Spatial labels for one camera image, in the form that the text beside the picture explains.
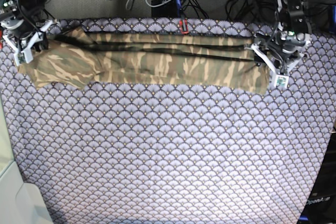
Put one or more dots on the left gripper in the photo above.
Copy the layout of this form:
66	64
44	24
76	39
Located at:
281	53

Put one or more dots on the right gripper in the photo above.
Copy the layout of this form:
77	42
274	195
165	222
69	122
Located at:
24	42

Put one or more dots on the camouflage T-shirt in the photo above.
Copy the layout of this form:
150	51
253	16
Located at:
78	57

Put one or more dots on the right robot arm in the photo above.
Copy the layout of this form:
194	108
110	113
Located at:
29	11

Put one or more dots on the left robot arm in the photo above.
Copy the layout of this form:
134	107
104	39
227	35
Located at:
290	16

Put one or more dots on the red black clamp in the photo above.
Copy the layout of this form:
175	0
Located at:
183	24

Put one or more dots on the black power adapter box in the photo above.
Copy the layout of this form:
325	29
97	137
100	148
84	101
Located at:
168	10

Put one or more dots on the fan-patterned blue tablecloth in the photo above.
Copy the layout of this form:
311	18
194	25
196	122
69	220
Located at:
135	153

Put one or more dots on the black OpenArm box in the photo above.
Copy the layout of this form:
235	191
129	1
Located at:
320	206

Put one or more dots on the white plastic bin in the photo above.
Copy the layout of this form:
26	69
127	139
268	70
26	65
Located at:
20	202

